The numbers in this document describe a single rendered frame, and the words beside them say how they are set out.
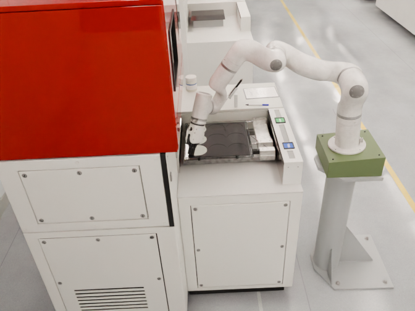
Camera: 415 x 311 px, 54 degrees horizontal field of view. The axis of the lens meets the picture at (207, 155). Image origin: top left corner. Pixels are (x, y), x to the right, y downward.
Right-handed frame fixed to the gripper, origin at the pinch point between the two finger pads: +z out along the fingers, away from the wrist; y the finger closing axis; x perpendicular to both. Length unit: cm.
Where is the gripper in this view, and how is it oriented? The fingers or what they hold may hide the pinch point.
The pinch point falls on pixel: (191, 150)
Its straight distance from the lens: 218.7
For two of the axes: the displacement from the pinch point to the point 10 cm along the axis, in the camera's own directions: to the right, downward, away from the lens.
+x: -7.8, -3.3, 5.4
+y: 5.9, -0.8, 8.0
